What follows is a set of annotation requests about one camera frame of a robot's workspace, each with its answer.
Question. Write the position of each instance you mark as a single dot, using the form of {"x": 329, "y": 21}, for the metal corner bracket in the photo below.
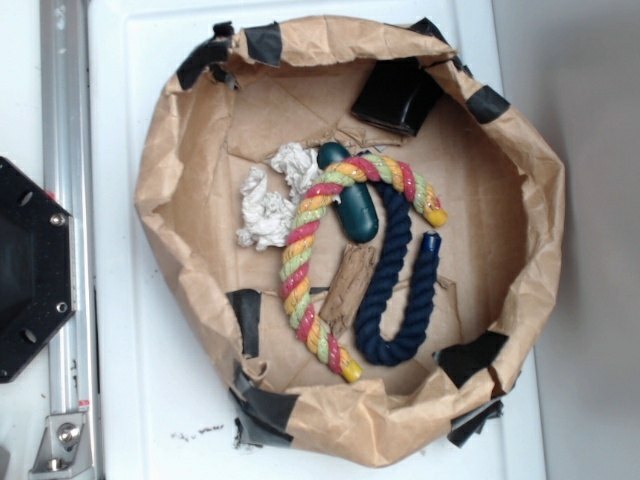
{"x": 64, "y": 451}

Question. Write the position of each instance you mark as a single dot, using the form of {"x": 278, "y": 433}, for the dark green oval capsule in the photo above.
{"x": 356, "y": 209}

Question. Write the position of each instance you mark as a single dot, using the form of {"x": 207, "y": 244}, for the crumpled white cloth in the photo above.
{"x": 267, "y": 215}

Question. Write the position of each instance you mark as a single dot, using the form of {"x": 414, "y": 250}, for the aluminium extrusion rail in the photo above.
{"x": 73, "y": 352}

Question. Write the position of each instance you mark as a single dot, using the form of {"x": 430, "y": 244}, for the brown paper bag bin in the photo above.
{"x": 470, "y": 213}

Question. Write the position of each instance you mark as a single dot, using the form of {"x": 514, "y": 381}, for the brown wooden block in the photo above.
{"x": 348, "y": 288}

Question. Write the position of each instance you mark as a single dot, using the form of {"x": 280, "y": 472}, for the black glossy square pouch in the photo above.
{"x": 397, "y": 96}

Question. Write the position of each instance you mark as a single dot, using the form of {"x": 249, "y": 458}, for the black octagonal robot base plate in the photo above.
{"x": 36, "y": 275}

